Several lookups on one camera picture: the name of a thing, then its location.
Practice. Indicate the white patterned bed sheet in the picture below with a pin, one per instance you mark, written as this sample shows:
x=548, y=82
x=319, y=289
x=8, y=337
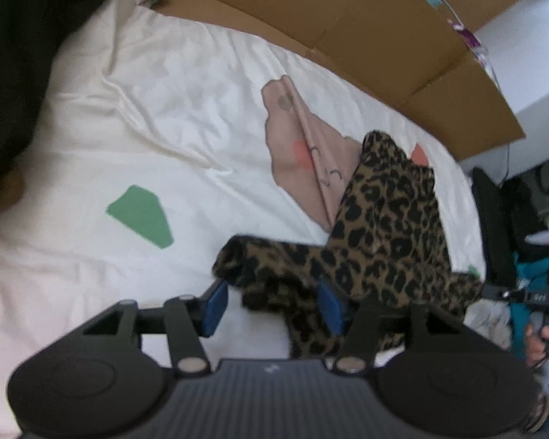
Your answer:
x=150, y=153

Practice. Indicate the leopard print garment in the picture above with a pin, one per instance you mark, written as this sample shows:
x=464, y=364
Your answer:
x=387, y=243

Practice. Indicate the brown cardboard sheet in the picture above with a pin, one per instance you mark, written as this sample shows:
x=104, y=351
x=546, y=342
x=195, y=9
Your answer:
x=403, y=52

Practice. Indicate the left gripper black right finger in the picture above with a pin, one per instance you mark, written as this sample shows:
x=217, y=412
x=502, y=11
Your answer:
x=334, y=307

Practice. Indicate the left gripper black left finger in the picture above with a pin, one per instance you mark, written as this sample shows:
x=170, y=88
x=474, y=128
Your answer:
x=211, y=307

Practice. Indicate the person's right hand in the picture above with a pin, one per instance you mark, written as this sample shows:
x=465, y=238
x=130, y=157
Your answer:
x=534, y=344

